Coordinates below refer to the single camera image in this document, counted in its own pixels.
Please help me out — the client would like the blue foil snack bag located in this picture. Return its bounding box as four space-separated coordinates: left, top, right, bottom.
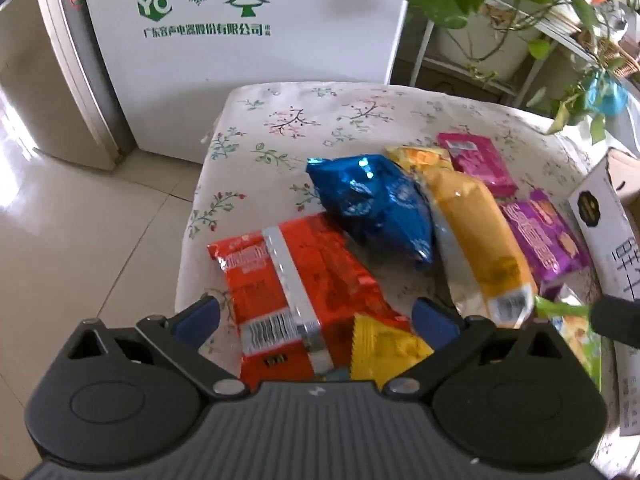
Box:
306 154 435 271

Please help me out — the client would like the floral table cloth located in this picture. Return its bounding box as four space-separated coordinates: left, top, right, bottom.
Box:
175 81 640 461

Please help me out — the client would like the yellow foil snack packet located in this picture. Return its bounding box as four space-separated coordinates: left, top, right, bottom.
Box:
349 312 435 383

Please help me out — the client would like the long orange snack packet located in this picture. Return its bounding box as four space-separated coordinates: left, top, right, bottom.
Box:
420 165 540 328

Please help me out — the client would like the blue plastic object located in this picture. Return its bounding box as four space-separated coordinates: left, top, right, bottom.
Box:
585 72 628 116

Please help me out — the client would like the pink snack packet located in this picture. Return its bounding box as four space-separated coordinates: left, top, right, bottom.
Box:
437 131 518 198

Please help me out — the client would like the green snack packet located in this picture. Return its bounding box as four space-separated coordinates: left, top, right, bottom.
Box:
534 285 603 391

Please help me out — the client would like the white rectangular planter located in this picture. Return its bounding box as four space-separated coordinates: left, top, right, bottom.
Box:
430 0 546 83

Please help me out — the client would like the white metal plant rack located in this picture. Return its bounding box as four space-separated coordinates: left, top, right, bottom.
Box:
407 0 640 106

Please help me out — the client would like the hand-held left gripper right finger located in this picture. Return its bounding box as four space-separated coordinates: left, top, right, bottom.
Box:
382 296 569 402

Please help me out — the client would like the small yellow waffle packet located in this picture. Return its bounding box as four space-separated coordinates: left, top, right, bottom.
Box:
385 145 453 173

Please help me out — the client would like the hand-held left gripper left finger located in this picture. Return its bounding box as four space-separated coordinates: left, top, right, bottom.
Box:
66 294 251 402

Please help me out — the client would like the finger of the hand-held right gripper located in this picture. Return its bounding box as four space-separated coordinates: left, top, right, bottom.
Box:
589 294 640 347

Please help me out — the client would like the silver refrigerator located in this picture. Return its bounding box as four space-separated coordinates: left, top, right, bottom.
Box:
0 0 136 171

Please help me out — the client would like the red snack packet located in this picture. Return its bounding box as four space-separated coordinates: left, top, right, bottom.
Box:
207 212 413 391

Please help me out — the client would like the white chest freezer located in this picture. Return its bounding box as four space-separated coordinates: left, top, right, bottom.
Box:
77 0 418 163

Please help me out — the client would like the cardboard box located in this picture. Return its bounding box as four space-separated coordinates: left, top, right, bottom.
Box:
567 147 640 438

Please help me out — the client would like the purple snack packet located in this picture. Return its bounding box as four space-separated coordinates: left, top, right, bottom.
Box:
500 189 593 301

